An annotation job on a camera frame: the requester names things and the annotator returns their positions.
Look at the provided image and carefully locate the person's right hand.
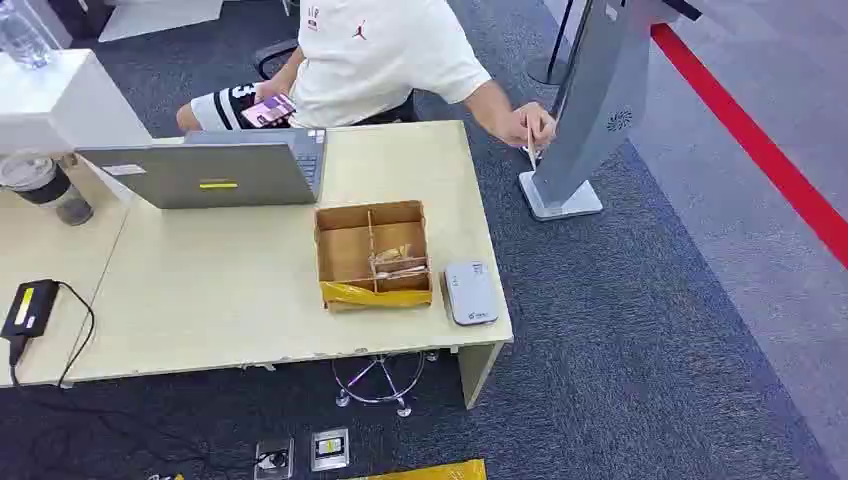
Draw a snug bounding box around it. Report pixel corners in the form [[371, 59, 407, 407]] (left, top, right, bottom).
[[253, 78, 293, 107]]

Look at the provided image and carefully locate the person's left hand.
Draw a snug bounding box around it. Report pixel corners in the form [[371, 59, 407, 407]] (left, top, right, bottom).
[[504, 101, 558, 150]]

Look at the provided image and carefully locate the pink smartphone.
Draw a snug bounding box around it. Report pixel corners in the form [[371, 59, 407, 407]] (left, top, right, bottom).
[[240, 93, 297, 129]]

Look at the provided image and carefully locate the black pole stand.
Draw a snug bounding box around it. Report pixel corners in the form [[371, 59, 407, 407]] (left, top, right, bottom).
[[526, 0, 579, 87]]

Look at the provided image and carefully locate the grey kiosk stand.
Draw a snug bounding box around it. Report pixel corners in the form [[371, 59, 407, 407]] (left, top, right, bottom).
[[518, 0, 704, 222]]

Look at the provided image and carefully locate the grey laptop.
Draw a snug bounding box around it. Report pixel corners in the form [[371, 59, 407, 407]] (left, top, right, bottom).
[[76, 127, 328, 211]]

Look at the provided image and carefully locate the person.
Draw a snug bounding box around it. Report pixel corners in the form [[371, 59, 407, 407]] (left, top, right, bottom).
[[175, 0, 558, 150]]

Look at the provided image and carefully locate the white table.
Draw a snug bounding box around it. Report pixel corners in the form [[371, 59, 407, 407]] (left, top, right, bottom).
[[97, 0, 225, 43]]

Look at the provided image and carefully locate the wooden divided box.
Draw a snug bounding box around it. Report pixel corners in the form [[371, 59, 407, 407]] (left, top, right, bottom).
[[313, 200, 434, 313]]

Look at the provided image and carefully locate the grey card reader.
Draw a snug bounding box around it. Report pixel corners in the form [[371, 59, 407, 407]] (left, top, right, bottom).
[[441, 260, 499, 327]]

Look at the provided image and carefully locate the gold printed card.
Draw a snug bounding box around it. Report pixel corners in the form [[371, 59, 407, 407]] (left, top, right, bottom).
[[373, 244, 414, 264]]

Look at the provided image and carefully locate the white card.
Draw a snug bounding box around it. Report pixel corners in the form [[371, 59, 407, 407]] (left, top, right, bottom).
[[370, 264, 429, 280]]

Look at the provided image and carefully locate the white box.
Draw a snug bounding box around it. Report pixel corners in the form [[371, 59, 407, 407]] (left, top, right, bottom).
[[0, 48, 153, 156]]

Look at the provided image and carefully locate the lidded coffee cup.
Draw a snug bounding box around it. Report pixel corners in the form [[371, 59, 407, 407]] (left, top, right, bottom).
[[0, 153, 95, 227]]

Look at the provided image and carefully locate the clear water bottle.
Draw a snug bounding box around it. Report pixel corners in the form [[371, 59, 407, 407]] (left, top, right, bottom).
[[0, 0, 54, 70]]

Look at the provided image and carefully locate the chrome stool base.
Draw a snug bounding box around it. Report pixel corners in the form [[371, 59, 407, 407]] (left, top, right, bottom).
[[331, 351, 440, 419]]

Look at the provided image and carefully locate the black power adapter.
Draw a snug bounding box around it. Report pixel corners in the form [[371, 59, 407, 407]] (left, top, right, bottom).
[[1, 278, 61, 340]]

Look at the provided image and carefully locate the yellow plastic bag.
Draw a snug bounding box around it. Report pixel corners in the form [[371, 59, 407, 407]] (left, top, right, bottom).
[[344, 458, 488, 480]]

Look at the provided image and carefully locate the steel floor socket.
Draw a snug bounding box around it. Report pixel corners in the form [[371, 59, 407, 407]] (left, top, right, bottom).
[[310, 427, 351, 473], [254, 437, 295, 480]]

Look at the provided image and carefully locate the black cable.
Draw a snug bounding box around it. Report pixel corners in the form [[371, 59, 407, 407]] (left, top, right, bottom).
[[7, 280, 96, 390]]

